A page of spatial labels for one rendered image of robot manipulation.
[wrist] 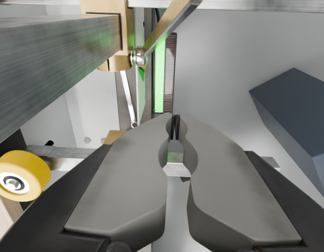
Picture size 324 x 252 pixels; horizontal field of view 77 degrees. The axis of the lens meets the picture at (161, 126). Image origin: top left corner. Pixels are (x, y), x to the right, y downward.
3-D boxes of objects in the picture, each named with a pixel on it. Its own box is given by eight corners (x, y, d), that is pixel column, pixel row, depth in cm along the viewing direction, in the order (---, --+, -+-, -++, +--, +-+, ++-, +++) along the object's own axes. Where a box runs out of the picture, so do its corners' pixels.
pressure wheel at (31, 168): (41, 117, 37) (-6, 156, 27) (78, 142, 40) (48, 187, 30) (23, 142, 40) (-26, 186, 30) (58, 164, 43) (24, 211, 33)
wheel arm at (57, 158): (271, 152, 36) (282, 168, 32) (265, 167, 38) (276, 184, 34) (31, 141, 37) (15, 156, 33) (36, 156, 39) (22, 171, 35)
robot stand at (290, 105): (293, 67, 108) (408, 120, 56) (305, 103, 118) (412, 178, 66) (248, 90, 115) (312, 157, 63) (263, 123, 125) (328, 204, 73)
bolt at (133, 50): (153, 62, 39) (146, 44, 25) (153, 76, 40) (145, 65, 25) (143, 62, 39) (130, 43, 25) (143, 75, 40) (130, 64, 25)
